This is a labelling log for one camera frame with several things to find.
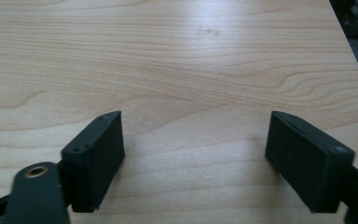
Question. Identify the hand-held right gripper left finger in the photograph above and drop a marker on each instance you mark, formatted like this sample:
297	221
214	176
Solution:
93	165

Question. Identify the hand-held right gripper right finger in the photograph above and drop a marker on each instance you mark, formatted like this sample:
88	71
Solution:
307	168

